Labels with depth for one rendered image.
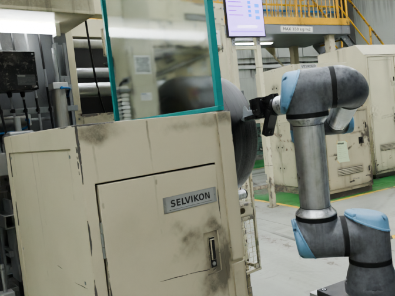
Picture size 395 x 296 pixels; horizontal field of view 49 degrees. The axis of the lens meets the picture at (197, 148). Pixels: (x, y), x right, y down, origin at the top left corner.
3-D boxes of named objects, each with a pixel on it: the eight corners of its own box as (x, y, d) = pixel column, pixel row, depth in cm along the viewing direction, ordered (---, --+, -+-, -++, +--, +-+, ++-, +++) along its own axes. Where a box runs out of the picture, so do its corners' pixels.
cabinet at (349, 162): (330, 201, 604) (321, 110, 598) (302, 197, 656) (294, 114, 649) (375, 189, 646) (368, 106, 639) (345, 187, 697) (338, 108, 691)
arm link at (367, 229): (398, 262, 117) (394, 212, 117) (346, 264, 120) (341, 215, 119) (386, 248, 129) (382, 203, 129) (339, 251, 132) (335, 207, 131)
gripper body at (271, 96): (260, 99, 179) (282, 92, 170) (264, 120, 179) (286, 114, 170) (247, 100, 175) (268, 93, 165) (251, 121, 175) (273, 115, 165)
